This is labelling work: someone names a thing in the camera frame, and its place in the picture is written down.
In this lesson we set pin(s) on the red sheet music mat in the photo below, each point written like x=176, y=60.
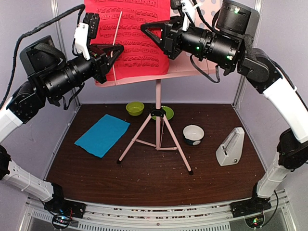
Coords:
x=120, y=22

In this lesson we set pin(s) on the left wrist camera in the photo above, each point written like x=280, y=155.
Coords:
x=84, y=33

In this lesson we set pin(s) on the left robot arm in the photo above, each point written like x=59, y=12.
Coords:
x=50, y=77

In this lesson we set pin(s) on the green plate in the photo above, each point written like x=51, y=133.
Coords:
x=167, y=113

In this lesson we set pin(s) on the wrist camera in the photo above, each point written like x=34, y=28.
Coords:
x=84, y=33
x=187, y=10

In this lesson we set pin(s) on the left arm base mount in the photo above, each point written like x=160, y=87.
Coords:
x=63, y=213

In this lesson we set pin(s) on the small green bowl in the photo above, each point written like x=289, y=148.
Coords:
x=135, y=108

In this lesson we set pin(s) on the white bowl dark outside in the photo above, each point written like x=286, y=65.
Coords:
x=193, y=135

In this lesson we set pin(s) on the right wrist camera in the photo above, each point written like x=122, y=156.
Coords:
x=187, y=10

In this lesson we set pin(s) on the blue cloth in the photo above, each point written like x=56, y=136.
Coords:
x=103, y=135

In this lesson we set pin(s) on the grey metronome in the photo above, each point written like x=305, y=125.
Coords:
x=230, y=151

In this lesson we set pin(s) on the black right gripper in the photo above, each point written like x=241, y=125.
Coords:
x=169, y=41

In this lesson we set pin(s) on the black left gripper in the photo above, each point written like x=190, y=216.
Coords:
x=102, y=64

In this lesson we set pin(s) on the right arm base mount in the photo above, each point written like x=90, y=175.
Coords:
x=252, y=210

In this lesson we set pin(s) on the aluminium front rail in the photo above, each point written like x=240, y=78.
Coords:
x=206, y=217

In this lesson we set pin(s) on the pink music stand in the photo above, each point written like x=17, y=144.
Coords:
x=161, y=120

